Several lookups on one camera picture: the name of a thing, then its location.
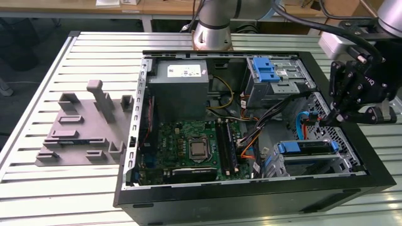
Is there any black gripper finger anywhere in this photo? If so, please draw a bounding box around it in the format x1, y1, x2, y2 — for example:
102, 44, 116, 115
338, 105, 382, 124
323, 60, 362, 126

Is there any hard disk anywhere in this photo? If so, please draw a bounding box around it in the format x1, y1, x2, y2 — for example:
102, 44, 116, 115
278, 140, 339, 157

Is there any metal disk bay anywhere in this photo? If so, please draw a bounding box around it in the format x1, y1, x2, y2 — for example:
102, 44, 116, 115
271, 140, 361, 178

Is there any silver drive cage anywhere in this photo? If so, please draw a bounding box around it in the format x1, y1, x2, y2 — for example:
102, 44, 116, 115
244, 56, 317, 110

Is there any blue drive latch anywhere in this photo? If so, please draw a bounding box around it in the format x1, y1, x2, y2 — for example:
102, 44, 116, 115
253, 57, 283, 83

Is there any wooden cabinet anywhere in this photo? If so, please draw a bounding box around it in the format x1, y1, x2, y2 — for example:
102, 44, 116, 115
319, 0, 381, 36

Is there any CPU socket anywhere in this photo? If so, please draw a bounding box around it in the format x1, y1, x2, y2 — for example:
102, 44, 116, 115
186, 135, 211, 163

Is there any grey power supply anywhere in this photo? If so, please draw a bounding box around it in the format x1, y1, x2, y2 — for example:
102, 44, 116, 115
147, 60, 211, 120

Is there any silver CPU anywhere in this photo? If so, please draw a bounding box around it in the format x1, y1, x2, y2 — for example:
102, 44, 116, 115
190, 142, 207, 158

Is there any black PC case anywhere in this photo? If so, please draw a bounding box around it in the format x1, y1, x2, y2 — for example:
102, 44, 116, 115
111, 49, 397, 226

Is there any green motherboard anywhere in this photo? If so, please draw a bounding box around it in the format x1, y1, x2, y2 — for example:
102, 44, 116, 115
138, 119, 255, 184

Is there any black graphics card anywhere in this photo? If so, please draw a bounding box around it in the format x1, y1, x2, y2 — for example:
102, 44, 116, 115
163, 166, 218, 182

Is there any grey parts rack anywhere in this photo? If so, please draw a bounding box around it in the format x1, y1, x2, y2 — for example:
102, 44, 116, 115
33, 79, 135, 167

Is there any wooden desk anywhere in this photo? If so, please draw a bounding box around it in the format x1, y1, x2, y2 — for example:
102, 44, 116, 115
0, 0, 334, 36

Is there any grey metal foot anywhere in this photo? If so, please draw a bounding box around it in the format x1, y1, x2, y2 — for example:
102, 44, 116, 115
0, 77, 13, 97

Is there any thick black cable hose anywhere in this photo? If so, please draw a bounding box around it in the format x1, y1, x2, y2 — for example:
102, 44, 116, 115
270, 0, 386, 63

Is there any blue data wire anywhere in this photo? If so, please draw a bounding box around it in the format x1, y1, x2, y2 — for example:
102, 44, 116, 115
294, 112, 318, 141

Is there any black cable bundle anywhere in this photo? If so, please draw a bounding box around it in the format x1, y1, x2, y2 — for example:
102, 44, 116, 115
254, 92, 311, 132

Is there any yellow wire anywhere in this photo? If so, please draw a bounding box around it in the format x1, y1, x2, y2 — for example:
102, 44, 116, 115
208, 75, 234, 110

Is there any orange wire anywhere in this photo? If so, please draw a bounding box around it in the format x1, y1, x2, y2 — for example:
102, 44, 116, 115
240, 138, 254, 160

